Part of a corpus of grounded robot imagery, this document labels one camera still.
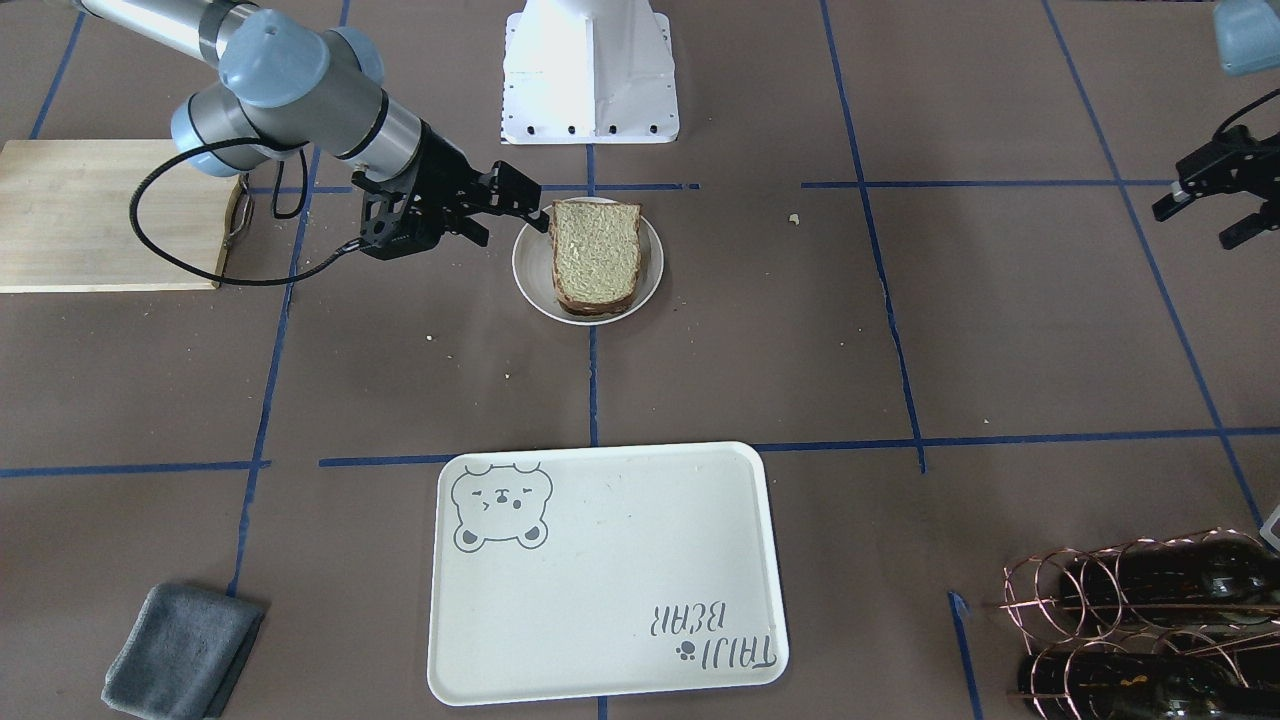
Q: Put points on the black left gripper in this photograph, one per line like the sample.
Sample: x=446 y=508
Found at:
x=1226 y=159

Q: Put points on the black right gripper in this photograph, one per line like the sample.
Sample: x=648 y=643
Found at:
x=437 y=166

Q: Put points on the white plate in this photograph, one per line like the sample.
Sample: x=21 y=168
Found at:
x=532 y=266

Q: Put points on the bread slice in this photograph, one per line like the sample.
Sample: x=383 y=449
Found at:
x=596 y=256

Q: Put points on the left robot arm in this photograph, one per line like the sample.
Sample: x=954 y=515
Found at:
x=1247 y=36

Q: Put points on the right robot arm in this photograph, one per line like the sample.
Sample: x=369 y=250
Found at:
x=282 y=87

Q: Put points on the white bear tray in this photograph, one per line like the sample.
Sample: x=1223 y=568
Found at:
x=584 y=572

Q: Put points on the wooden cutting board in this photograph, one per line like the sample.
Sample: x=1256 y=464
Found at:
x=65 y=223

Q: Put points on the dark wine bottle rear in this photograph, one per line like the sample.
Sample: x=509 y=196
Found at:
x=1104 y=685

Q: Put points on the grey folded cloth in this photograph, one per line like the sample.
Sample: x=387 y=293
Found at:
x=184 y=656

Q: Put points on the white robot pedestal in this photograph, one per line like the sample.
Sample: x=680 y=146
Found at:
x=580 y=72

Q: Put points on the copper wire bottle rack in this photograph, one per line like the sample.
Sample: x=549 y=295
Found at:
x=1176 y=628

